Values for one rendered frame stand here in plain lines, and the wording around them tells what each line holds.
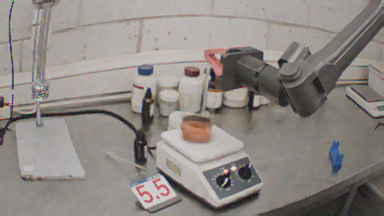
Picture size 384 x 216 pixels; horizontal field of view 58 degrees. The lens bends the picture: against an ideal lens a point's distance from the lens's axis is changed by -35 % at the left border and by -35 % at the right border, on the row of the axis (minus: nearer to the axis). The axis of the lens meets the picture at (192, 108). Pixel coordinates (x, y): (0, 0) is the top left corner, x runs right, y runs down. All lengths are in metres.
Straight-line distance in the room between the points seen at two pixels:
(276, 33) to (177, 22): 0.37
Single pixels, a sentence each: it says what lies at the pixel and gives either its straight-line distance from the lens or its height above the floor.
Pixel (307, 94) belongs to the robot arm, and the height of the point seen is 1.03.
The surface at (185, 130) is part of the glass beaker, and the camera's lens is 0.95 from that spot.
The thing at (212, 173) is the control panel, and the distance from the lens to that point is 0.92.
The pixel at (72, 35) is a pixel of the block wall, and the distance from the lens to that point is 1.31.
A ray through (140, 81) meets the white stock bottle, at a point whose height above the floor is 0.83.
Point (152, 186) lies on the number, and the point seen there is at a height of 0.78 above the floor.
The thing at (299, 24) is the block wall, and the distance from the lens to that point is 1.67.
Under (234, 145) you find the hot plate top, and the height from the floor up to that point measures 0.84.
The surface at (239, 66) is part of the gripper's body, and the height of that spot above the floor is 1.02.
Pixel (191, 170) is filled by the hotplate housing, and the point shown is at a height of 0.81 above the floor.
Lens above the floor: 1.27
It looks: 23 degrees down
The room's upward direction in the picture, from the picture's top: 6 degrees clockwise
